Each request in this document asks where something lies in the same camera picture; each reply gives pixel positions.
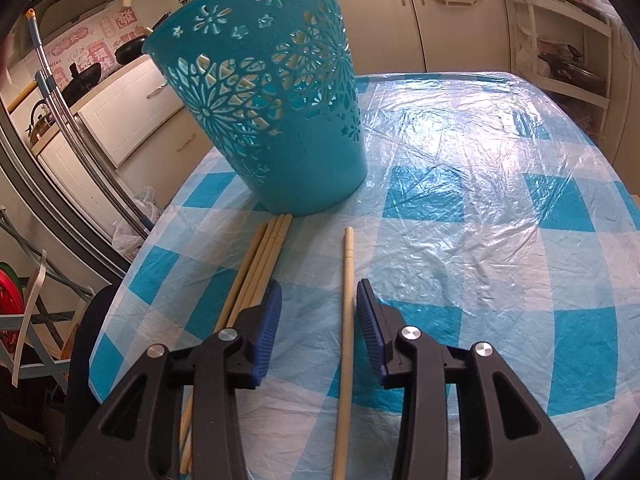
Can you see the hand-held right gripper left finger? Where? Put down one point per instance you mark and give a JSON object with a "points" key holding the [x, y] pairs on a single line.
{"points": [[265, 330]]}

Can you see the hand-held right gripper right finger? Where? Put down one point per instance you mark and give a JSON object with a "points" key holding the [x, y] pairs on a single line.
{"points": [[367, 330]]}

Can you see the bundle of wooden chopsticks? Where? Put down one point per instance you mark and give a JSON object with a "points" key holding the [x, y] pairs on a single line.
{"points": [[260, 260]]}

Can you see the teal cut-out plastic basket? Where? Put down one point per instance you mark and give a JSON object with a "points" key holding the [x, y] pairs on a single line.
{"points": [[300, 170]]}

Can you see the blue checked plastic tablecloth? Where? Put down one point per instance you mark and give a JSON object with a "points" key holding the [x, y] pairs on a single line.
{"points": [[475, 260]]}

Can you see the white plastic bag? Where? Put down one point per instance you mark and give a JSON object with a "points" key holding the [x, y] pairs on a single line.
{"points": [[134, 225]]}

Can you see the teal and cream shelf rack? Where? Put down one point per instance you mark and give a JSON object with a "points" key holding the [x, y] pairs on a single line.
{"points": [[45, 340]]}

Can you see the cream base cabinet under stove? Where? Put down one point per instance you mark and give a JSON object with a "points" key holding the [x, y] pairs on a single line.
{"points": [[125, 125]]}

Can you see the red printed bag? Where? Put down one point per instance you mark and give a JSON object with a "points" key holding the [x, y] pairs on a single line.
{"points": [[10, 302]]}

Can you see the metal mop pole orange tip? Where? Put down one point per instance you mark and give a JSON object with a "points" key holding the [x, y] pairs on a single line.
{"points": [[65, 110]]}

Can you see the metal stovetop kettle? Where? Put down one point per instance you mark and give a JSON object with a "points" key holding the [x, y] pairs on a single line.
{"points": [[40, 121]]}

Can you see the black wok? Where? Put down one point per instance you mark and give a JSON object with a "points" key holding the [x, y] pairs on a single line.
{"points": [[132, 46], [85, 79]]}

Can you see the cream base cabinets under window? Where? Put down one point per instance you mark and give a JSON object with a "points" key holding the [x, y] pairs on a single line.
{"points": [[385, 15]]}

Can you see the metal pot with lid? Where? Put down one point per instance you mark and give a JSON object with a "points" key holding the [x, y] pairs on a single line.
{"points": [[570, 71]]}

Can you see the white trolley cart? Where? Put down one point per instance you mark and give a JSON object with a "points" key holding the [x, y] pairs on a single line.
{"points": [[595, 30]]}

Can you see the silver sliding door frame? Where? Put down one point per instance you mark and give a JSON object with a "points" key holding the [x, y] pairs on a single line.
{"points": [[50, 200]]}

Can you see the pink wall stickers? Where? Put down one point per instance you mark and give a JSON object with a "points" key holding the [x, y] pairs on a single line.
{"points": [[90, 42]]}

